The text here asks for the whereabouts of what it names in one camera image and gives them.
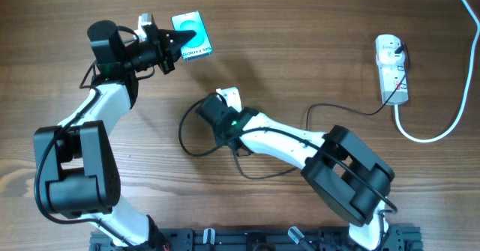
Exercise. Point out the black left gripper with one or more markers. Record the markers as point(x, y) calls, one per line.
point(167, 45)

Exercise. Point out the smartphone with teal screen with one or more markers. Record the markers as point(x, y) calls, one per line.
point(199, 45)

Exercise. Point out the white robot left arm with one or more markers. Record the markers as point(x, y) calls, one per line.
point(77, 179)

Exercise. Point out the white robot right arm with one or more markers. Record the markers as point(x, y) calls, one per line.
point(343, 171)

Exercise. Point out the white power strip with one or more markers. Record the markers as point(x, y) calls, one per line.
point(390, 60)

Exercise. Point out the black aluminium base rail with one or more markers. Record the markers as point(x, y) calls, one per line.
point(397, 238)

